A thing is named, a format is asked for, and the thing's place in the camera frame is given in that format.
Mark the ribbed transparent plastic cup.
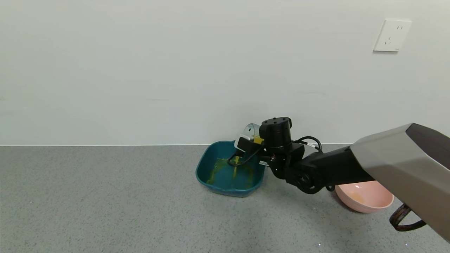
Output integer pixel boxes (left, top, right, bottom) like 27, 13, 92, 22
241, 123, 261, 142

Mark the orange juice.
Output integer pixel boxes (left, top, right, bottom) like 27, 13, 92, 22
207, 156, 254, 188

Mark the pink round bowl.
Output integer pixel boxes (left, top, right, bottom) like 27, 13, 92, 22
335, 181, 394, 214

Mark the teal square plastic basin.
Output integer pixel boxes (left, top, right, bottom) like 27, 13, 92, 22
195, 141, 266, 197

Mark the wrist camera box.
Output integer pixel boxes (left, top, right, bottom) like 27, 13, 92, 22
234, 134, 264, 154

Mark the white wall socket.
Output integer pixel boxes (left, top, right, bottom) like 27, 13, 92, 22
373, 19, 412, 52

